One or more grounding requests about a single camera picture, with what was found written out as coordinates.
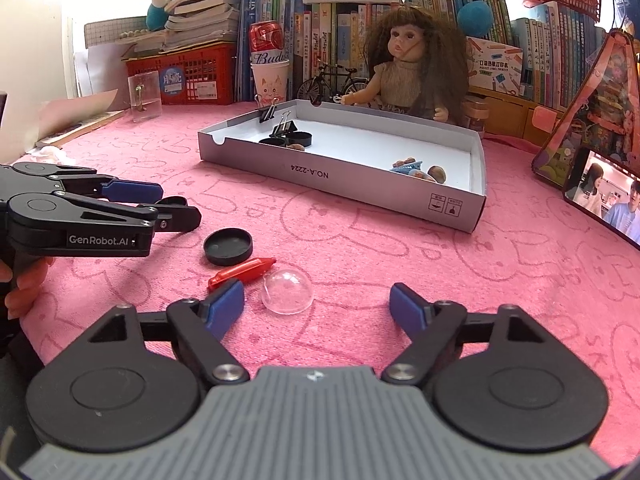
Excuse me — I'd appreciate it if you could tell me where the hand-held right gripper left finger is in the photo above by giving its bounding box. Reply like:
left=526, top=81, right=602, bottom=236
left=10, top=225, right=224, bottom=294
left=87, top=280, right=251, bottom=386

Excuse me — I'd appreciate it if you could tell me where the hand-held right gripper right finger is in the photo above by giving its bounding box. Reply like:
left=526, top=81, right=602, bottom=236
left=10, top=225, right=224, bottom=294
left=381, top=283, right=551, bottom=386

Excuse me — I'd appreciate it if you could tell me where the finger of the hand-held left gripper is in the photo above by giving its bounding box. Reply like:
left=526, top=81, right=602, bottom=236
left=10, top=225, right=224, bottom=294
left=54, top=174, right=165, bottom=202
left=74, top=197, right=202, bottom=234

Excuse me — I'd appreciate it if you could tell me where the large black round lid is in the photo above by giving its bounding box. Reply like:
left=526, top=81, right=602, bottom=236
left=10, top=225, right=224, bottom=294
left=202, top=228, right=255, bottom=267

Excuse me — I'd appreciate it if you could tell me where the clear plastic dome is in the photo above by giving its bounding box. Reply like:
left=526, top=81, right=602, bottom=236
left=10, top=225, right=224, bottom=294
left=261, top=269, right=316, bottom=316

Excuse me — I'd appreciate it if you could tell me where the white cardboard box tray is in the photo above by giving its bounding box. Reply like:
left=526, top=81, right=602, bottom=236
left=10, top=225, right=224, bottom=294
left=197, top=99, right=487, bottom=234

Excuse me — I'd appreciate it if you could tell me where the blue bear hair clip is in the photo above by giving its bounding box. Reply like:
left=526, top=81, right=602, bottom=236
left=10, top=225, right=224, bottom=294
left=391, top=157, right=437, bottom=182

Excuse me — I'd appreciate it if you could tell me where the black binder clip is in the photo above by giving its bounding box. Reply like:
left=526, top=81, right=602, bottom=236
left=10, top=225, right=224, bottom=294
left=254, top=94, right=280, bottom=125
left=270, top=110, right=300, bottom=137

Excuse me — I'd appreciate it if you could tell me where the person's left hand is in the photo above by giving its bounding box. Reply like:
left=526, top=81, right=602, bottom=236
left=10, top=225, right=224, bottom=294
left=0, top=257, right=49, bottom=319

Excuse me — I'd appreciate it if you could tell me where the pink printed tablecloth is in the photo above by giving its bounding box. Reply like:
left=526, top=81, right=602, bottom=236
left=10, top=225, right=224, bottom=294
left=0, top=102, right=640, bottom=466

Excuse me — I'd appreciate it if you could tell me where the flat notebook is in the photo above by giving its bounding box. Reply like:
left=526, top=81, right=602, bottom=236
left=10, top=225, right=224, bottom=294
left=35, top=109, right=127, bottom=149

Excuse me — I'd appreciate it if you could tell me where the clear acrylic holder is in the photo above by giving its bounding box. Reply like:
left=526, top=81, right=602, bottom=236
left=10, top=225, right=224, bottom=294
left=127, top=71, right=163, bottom=123

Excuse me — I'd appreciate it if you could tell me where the pink paper sheet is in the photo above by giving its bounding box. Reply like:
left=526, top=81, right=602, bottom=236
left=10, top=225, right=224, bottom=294
left=37, top=89, right=118, bottom=146

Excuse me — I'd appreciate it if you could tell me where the red plastic crate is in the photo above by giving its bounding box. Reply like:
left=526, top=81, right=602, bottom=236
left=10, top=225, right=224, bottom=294
left=124, top=42, right=238, bottom=106

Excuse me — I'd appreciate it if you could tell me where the grey grid cutting mat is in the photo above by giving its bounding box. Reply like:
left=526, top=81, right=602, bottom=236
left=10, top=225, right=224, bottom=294
left=82, top=20, right=151, bottom=48

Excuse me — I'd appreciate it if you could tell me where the white cat paper cup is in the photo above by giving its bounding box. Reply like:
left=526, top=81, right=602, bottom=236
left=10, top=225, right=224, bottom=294
left=250, top=57, right=291, bottom=107

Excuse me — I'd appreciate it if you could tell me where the small blue white plush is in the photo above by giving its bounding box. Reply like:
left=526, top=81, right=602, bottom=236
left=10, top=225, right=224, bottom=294
left=145, top=0, right=174, bottom=31

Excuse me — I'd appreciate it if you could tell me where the stack of worn books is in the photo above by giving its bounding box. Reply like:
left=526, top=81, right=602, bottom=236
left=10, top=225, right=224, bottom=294
left=162, top=0, right=246, bottom=53

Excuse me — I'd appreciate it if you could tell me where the red beverage can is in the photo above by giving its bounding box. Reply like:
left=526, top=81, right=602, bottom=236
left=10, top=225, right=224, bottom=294
left=248, top=21, right=287, bottom=66

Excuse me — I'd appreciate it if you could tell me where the small brown-lidded jar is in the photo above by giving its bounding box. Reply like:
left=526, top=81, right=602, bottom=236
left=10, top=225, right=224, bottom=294
left=461, top=96, right=490, bottom=138

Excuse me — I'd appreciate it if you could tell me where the black miniature bicycle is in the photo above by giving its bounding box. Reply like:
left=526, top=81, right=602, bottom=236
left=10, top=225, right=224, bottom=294
left=297, top=59, right=371, bottom=106

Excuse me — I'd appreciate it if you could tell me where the cardboard desk organizer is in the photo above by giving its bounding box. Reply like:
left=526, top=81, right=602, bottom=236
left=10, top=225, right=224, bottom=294
left=467, top=85, right=566, bottom=148

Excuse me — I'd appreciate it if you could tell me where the black smartphone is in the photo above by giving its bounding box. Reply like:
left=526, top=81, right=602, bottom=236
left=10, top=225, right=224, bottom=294
left=562, top=147, right=640, bottom=250

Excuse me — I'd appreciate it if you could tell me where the row of thin picture books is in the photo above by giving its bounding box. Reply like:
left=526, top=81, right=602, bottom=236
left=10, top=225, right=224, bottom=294
left=235, top=0, right=396, bottom=103

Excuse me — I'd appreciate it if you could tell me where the pencil print carton box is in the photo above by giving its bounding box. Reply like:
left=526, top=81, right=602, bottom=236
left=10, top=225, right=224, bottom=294
left=466, top=36, right=523, bottom=98

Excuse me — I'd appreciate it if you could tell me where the curly brown-haired doll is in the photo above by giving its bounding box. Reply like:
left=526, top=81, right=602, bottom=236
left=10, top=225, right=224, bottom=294
left=340, top=6, right=471, bottom=123

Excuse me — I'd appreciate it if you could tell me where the pink triangular dollhouse case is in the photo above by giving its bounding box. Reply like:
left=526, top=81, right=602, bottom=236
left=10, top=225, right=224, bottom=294
left=531, top=29, right=640, bottom=191

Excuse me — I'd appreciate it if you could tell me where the row of blue-spined books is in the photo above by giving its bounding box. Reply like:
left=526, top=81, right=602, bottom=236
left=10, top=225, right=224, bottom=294
left=400, top=0, right=608, bottom=111

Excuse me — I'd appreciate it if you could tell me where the tall blue carton box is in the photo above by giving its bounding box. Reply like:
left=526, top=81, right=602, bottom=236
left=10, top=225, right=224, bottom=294
left=602, top=0, right=640, bottom=36

